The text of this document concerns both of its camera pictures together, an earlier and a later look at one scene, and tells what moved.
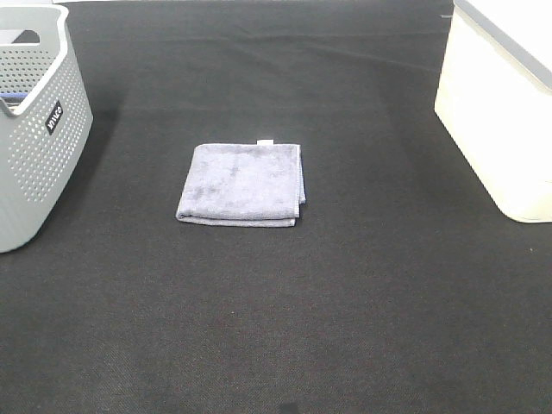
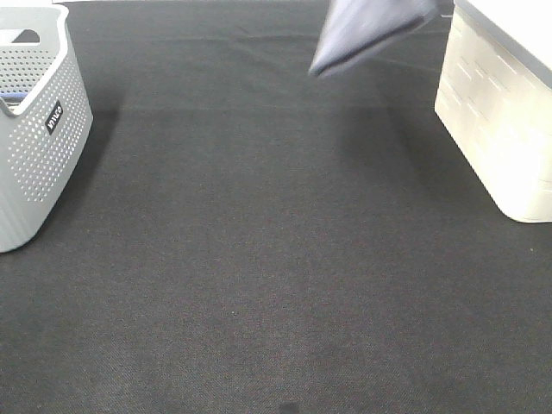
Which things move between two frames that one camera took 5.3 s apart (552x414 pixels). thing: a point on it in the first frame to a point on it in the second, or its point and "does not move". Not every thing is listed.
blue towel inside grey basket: (13, 98) does not move
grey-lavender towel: (247, 185) to (351, 26)
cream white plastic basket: (494, 95) does not move
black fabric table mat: (402, 289) does not move
